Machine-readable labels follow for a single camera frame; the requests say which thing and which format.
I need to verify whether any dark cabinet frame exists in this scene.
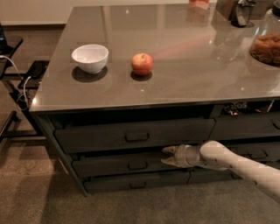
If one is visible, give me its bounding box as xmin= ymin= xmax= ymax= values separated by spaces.
xmin=33 ymin=101 xmax=280 ymax=193

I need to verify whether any white charging cable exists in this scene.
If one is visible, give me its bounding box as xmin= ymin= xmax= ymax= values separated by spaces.
xmin=0 ymin=54 xmax=32 ymax=112

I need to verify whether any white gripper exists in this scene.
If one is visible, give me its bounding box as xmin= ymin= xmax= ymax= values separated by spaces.
xmin=161 ymin=144 xmax=200 ymax=168

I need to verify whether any white ceramic bowl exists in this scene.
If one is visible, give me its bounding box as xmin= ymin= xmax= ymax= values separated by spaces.
xmin=72 ymin=44 xmax=109 ymax=74

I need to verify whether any snack bag in drawer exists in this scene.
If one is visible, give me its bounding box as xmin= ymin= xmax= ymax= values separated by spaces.
xmin=222 ymin=100 xmax=275 ymax=116

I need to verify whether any black side stand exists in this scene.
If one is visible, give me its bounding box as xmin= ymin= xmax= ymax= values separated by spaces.
xmin=0 ymin=25 xmax=44 ymax=142

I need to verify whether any glass jar with snacks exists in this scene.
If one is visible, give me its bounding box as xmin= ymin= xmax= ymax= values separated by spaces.
xmin=249 ymin=0 xmax=280 ymax=67

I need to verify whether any orange box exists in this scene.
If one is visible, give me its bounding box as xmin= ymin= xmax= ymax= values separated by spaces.
xmin=189 ymin=0 xmax=209 ymax=10

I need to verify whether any black smartphone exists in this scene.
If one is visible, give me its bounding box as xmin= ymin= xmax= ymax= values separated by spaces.
xmin=26 ymin=60 xmax=49 ymax=79

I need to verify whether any black coffee grinder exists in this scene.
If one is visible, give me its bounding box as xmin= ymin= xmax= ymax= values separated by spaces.
xmin=230 ymin=0 xmax=256 ymax=28

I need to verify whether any red apple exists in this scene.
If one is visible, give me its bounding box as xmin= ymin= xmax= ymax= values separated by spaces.
xmin=130 ymin=53 xmax=153 ymax=76

